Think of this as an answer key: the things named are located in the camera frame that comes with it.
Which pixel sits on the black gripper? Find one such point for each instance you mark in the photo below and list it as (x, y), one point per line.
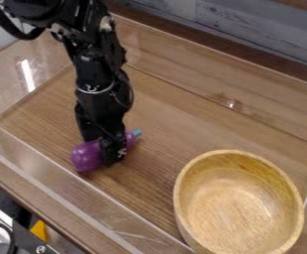
(100, 111)

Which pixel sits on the purple toy eggplant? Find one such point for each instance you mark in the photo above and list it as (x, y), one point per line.
(92, 155)

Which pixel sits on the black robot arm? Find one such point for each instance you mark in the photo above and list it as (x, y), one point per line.
(82, 25)

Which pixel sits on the brown wooden bowl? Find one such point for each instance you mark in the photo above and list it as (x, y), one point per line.
(238, 206)

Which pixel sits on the yellow black equipment base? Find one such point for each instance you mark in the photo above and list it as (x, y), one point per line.
(14, 212)

